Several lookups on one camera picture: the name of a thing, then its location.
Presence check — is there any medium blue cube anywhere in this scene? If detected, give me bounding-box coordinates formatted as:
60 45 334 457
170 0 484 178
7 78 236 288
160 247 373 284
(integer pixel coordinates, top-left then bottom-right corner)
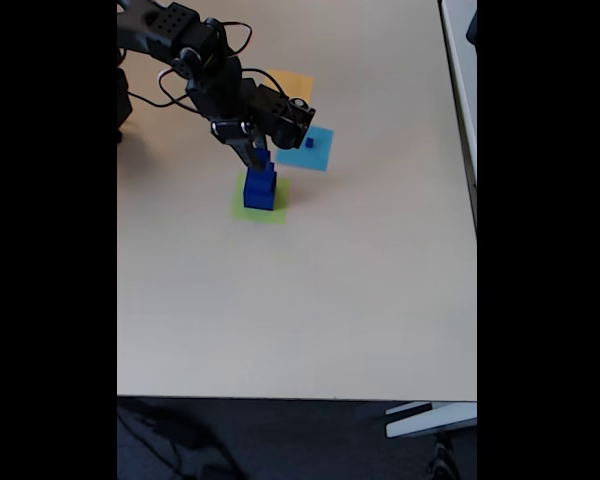
247 162 278 194

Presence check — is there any light blue paper square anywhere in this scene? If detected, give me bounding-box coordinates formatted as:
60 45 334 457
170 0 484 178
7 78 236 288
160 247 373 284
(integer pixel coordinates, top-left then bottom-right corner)
274 125 335 173

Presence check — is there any green paper square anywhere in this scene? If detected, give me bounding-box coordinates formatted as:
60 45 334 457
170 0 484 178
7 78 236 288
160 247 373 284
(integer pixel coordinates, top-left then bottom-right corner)
231 172 292 225

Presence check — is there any orange paper square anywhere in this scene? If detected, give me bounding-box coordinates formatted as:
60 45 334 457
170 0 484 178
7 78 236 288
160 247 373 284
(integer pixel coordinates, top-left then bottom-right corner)
264 68 315 104

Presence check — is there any large blue cube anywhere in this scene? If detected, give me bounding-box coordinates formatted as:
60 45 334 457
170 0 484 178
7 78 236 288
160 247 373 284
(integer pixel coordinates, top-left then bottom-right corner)
243 172 278 212

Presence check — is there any white neighbouring table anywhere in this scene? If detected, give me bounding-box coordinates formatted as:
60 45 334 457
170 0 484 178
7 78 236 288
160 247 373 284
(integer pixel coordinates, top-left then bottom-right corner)
438 0 478 231

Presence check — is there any white table foot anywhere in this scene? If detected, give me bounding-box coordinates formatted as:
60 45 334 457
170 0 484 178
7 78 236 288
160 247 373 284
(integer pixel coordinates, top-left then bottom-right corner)
384 401 478 440

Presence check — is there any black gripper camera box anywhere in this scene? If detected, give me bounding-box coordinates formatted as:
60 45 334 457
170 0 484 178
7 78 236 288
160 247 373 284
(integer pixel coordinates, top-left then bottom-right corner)
253 82 317 151

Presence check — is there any thin arm motor wire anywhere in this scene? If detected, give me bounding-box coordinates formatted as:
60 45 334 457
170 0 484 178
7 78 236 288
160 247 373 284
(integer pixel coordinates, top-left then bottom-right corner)
214 20 254 64

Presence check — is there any black camera cable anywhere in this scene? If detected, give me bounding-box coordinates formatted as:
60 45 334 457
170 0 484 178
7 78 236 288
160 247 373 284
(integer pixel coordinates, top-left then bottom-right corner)
127 67 301 119

